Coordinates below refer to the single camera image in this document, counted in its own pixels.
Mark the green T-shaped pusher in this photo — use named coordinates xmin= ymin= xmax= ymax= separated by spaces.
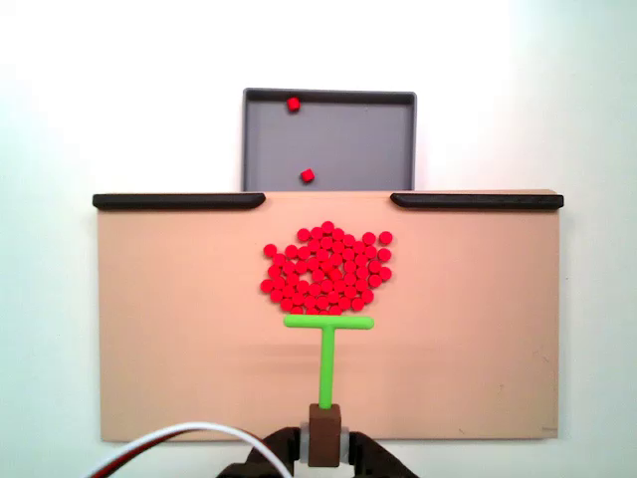
xmin=283 ymin=314 xmax=375 ymax=469

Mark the pile of red granules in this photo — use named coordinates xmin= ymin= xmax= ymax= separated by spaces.
xmin=260 ymin=220 xmax=394 ymax=317

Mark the grey rectangular container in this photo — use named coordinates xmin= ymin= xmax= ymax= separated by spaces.
xmin=242 ymin=87 xmax=418 ymax=192

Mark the beige flat board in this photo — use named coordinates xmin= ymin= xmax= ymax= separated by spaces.
xmin=94 ymin=187 xmax=566 ymax=443

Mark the black edge rail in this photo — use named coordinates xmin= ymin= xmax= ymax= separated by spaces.
xmin=389 ymin=191 xmax=565 ymax=210
xmin=92 ymin=192 xmax=267 ymax=211

